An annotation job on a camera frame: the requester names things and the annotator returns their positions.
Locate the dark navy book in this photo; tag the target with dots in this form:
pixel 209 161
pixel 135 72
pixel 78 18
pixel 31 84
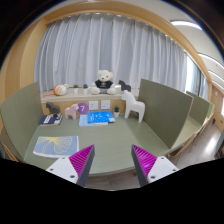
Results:
pixel 52 119

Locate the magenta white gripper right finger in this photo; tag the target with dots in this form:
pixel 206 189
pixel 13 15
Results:
pixel 150 168

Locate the white wall socket right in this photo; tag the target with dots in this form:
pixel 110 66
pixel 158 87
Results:
pixel 105 104

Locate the green partition panel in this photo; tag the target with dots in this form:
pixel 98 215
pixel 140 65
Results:
pixel 21 113
pixel 166 110
pixel 201 110

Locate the small potted plant left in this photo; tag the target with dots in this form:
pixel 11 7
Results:
pixel 75 89

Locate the small potted plant on desk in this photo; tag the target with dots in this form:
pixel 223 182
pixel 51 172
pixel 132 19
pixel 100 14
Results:
pixel 116 111

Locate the green left partition panel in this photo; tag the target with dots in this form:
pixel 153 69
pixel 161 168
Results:
pixel 21 113

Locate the dark grey horse figure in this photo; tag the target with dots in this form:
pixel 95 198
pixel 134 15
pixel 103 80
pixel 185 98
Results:
pixel 52 108

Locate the blue yellow folded towel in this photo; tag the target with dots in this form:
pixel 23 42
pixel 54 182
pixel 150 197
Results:
pixel 56 147

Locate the small pink horse figure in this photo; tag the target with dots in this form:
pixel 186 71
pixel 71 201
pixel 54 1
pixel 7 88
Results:
pixel 70 112

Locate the white teddy bear black shirt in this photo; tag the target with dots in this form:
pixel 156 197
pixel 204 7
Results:
pixel 103 84

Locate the light blue book underneath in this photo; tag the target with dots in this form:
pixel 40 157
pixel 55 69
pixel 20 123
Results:
pixel 86 120

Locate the blue book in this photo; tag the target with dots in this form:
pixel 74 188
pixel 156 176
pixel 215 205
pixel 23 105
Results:
pixel 106 115

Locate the white wall socket left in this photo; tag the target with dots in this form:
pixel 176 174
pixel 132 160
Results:
pixel 93 105

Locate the white grey curtain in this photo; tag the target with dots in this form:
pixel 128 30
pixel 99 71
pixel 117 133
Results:
pixel 72 51

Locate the black horse figure on shelf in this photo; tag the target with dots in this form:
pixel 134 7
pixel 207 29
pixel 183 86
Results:
pixel 124 86

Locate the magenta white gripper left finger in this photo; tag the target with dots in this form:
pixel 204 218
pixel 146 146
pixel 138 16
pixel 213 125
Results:
pixel 74 168

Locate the orange white round plush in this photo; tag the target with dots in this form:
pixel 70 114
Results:
pixel 60 89

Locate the small potted plant middle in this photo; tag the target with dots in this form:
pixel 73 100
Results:
pixel 85 88

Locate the green right partition panel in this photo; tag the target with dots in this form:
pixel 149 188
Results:
pixel 166 110

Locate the large white horse figure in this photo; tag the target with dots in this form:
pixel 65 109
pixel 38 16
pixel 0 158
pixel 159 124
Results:
pixel 133 105

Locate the white wall socket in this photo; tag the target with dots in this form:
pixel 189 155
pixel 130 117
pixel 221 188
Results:
pixel 93 105
pixel 105 104

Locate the purple round number sign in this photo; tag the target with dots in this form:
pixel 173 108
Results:
pixel 83 108

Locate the far green partition panel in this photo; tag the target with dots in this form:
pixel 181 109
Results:
pixel 201 110

